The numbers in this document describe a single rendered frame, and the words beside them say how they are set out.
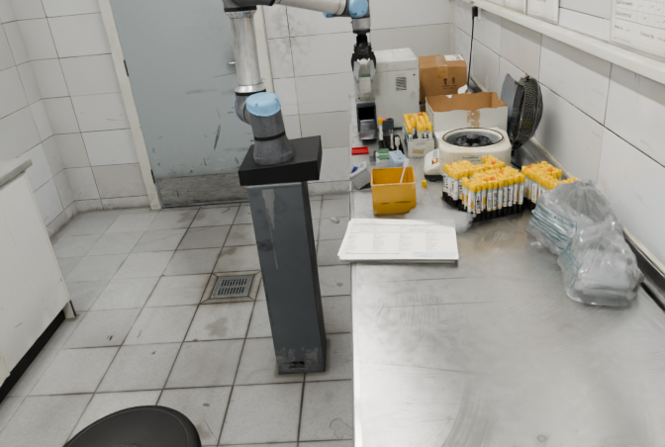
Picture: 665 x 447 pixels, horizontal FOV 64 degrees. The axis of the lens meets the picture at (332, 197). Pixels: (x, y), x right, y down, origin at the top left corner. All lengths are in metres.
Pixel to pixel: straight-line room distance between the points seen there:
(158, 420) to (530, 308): 0.88
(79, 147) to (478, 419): 3.67
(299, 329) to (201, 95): 2.02
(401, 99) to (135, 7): 2.03
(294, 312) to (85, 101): 2.47
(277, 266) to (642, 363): 1.33
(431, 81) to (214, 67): 1.57
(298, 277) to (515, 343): 1.13
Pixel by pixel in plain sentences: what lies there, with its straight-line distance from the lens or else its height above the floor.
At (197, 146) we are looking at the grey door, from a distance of 3.89.
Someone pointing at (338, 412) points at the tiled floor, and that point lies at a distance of 2.22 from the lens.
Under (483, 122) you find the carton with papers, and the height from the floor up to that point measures 0.97.
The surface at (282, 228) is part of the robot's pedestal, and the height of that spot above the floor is 0.69.
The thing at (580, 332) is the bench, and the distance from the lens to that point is 1.21.
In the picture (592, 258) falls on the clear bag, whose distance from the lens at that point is 1.28.
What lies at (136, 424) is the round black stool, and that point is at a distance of 1.43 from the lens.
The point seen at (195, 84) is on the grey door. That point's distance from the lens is 3.77.
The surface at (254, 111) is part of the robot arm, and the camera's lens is 1.89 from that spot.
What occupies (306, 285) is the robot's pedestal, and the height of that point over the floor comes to 0.44.
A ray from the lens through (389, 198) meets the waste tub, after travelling 1.60.
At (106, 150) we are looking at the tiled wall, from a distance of 4.19.
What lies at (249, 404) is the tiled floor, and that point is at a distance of 2.32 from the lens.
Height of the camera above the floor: 1.60
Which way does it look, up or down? 24 degrees down
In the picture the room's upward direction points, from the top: 6 degrees counter-clockwise
